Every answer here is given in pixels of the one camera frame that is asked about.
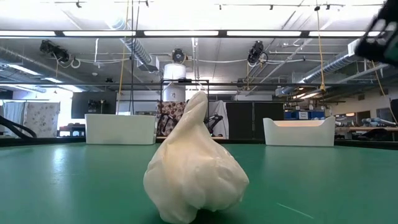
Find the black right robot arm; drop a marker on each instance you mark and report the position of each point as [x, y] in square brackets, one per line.
[377, 37]

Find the white hanging cloth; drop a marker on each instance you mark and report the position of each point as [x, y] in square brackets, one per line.
[220, 109]

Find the brown patterned cloth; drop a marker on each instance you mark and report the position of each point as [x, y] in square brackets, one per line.
[174, 109]

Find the black cabinet panel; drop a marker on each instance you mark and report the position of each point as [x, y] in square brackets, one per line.
[269, 112]
[239, 119]

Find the white cylindrical tank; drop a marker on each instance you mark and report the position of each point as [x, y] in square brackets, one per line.
[174, 73]

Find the white garlic bulb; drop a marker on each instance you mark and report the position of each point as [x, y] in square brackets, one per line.
[192, 168]

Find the white plastic basket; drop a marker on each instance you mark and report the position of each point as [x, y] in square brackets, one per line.
[298, 135]
[119, 129]

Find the white led light strip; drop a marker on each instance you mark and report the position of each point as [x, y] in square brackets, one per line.
[180, 33]
[28, 33]
[264, 33]
[335, 33]
[99, 33]

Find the black vertical pole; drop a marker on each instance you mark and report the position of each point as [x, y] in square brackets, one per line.
[132, 62]

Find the blue storage bins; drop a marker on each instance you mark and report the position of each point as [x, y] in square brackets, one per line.
[303, 115]

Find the green table mat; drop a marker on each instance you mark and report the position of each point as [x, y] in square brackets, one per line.
[62, 186]

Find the floral curtain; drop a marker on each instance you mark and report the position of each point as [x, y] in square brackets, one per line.
[42, 119]

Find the wooden workbench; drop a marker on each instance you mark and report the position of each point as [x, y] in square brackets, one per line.
[367, 128]

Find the white curtain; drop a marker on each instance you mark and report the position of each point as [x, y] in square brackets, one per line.
[14, 115]

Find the black metal rack frame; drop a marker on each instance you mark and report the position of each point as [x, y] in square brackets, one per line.
[161, 105]

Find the silver spiral air duct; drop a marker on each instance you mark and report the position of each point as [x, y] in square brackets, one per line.
[326, 68]
[136, 49]

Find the black horizontal rail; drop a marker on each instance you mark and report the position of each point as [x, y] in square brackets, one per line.
[93, 84]

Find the black wall panel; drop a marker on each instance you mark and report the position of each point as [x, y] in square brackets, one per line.
[79, 104]

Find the black metal table frame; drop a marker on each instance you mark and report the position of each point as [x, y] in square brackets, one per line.
[46, 141]

